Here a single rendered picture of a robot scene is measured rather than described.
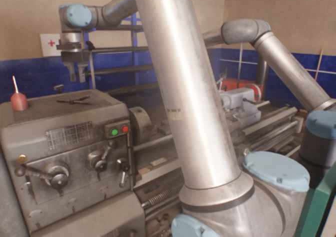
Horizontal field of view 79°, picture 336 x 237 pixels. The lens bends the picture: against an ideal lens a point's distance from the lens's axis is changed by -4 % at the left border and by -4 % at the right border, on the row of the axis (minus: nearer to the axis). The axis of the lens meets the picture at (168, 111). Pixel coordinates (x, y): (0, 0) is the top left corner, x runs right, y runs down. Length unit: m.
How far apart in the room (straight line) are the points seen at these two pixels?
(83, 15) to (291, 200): 0.94
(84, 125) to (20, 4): 3.39
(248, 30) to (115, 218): 1.14
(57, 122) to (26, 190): 0.30
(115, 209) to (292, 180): 0.92
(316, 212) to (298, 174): 0.15
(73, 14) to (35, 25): 3.22
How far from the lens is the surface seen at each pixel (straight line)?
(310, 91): 1.13
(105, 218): 1.21
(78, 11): 0.99
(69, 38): 1.11
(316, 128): 0.94
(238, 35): 1.14
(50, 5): 4.27
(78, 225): 1.19
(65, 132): 0.99
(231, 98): 1.99
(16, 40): 4.17
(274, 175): 0.51
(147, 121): 1.34
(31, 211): 1.14
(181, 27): 0.40
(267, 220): 0.47
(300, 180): 0.53
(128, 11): 0.86
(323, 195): 0.64
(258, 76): 4.49
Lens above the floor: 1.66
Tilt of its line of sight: 19 degrees down
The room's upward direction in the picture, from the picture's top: straight up
